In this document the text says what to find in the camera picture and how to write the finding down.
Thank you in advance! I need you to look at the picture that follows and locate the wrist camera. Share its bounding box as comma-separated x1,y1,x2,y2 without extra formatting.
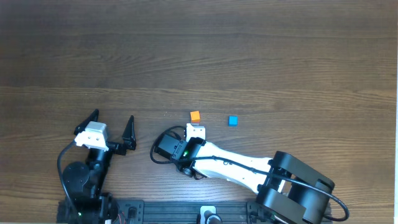
74,121,109,152
185,123,206,141

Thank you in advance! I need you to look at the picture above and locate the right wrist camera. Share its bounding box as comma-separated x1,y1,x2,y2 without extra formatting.
185,123,206,141

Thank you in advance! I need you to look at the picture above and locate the mounting rail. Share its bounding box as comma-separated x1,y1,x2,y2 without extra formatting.
57,199,332,224

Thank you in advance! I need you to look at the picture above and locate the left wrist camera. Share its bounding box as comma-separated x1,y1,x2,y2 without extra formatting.
74,121,109,152

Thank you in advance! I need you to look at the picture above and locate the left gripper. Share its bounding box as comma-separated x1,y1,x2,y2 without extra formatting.
73,108,137,156

